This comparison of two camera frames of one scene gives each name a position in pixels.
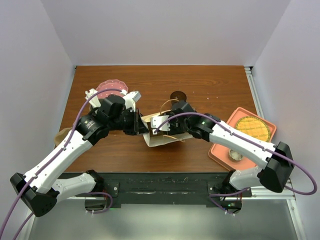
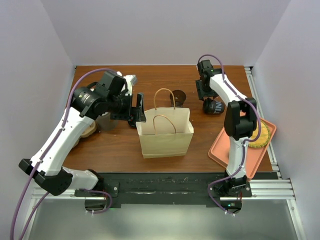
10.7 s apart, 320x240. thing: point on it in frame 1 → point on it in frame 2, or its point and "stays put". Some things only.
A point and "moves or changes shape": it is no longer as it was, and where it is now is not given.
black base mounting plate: [171, 188] stays put
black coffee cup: [179, 95] stays put
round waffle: [254, 127] stays put
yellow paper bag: [153, 140] moves or changes shape
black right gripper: [171, 129] → [202, 94]
